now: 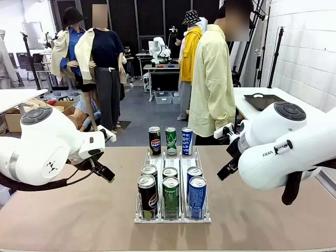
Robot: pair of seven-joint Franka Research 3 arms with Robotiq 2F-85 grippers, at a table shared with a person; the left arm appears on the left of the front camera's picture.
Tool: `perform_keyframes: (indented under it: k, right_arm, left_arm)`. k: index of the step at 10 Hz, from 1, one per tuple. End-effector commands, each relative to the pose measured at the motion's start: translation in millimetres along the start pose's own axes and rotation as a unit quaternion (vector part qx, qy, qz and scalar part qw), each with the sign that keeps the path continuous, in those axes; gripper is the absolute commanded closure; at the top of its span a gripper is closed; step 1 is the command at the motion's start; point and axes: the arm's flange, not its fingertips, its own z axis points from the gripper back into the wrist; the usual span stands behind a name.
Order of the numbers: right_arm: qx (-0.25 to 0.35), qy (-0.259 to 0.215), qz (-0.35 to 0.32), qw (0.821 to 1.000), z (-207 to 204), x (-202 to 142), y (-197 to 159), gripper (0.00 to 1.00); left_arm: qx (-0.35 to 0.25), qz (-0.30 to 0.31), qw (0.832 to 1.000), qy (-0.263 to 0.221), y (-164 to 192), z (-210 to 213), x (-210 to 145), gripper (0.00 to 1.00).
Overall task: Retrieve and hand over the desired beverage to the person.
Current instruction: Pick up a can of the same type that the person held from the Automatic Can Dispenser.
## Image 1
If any black brimmed hat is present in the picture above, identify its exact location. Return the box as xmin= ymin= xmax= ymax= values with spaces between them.
xmin=62 ymin=7 xmax=88 ymax=26

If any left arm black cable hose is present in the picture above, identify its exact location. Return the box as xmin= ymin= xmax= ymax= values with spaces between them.
xmin=0 ymin=157 xmax=97 ymax=192

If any black tripod stand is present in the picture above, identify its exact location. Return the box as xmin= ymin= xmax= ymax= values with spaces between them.
xmin=20 ymin=31 xmax=43 ymax=90

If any brown cardboard box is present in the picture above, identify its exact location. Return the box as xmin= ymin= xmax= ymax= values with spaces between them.
xmin=4 ymin=101 xmax=77 ymax=133

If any person in yellow shirt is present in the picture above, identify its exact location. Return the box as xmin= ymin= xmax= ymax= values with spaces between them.
xmin=187 ymin=0 xmax=253 ymax=146

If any grey desk with black panel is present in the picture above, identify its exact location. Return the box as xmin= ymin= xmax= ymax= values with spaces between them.
xmin=143 ymin=64 xmax=182 ymax=102

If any patterned bucket hat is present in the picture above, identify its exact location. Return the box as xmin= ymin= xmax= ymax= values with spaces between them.
xmin=182 ymin=9 xmax=202 ymax=26

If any seated person in black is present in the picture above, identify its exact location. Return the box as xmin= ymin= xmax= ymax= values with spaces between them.
xmin=169 ymin=34 xmax=188 ymax=60

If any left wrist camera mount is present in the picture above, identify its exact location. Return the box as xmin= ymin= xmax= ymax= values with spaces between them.
xmin=98 ymin=125 xmax=117 ymax=143

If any green Chilsung cider can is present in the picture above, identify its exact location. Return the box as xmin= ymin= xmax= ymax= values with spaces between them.
xmin=162 ymin=176 xmax=181 ymax=220
xmin=162 ymin=166 xmax=179 ymax=181
xmin=164 ymin=127 xmax=177 ymax=156

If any black light stand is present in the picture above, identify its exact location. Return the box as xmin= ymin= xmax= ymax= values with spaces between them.
xmin=267 ymin=25 xmax=287 ymax=89

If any mannequin in yellow hoodie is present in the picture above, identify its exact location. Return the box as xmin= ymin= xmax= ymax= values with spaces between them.
xmin=178 ymin=10 xmax=203 ymax=121

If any mannequin in navy top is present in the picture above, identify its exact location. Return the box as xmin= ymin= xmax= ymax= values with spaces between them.
xmin=75 ymin=5 xmax=127 ymax=134

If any black serving tray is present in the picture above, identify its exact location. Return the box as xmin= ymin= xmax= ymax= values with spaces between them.
xmin=243 ymin=93 xmax=288 ymax=112

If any mannequin in blue shirt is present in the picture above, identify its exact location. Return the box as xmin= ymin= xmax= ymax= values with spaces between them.
xmin=50 ymin=7 xmax=89 ymax=92

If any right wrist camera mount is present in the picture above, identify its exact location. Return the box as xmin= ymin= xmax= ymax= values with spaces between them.
xmin=213 ymin=122 xmax=244 ymax=145

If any mannequin in white hoodie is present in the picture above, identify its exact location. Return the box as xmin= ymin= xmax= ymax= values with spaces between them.
xmin=196 ymin=16 xmax=209 ymax=35

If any torso dummy in denim shirt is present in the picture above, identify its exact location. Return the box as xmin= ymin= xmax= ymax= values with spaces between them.
xmin=68 ymin=99 xmax=102 ymax=132

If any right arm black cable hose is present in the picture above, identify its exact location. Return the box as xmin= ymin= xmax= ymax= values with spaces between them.
xmin=281 ymin=159 xmax=336 ymax=206

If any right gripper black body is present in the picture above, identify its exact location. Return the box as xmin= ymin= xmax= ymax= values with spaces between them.
xmin=226 ymin=140 xmax=241 ymax=165

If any black Pepsi can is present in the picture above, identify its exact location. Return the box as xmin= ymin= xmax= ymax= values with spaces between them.
xmin=148 ymin=126 xmax=162 ymax=156
xmin=140 ymin=164 xmax=159 ymax=184
xmin=137 ymin=174 xmax=159 ymax=220

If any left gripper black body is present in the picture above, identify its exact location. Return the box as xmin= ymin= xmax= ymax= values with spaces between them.
xmin=75 ymin=152 xmax=103 ymax=172

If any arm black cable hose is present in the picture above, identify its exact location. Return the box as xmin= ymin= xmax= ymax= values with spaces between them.
xmin=281 ymin=159 xmax=336 ymax=206
xmin=0 ymin=157 xmax=97 ymax=192

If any blue Pocari Sweat can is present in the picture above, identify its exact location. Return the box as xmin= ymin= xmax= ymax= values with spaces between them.
xmin=181 ymin=127 xmax=194 ymax=156
xmin=186 ymin=166 xmax=204 ymax=204
xmin=188 ymin=176 xmax=207 ymax=220

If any white can dispenser rack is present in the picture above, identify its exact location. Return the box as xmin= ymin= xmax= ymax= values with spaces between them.
xmin=134 ymin=146 xmax=212 ymax=224

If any background person in dark clothes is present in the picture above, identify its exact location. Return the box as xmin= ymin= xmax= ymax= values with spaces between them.
xmin=123 ymin=43 xmax=136 ymax=82

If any whiteboard on stand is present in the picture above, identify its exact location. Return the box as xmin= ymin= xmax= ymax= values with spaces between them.
xmin=22 ymin=22 xmax=44 ymax=50

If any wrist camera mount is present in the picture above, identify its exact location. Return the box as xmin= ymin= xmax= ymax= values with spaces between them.
xmin=98 ymin=125 xmax=117 ymax=143
xmin=213 ymin=122 xmax=244 ymax=145

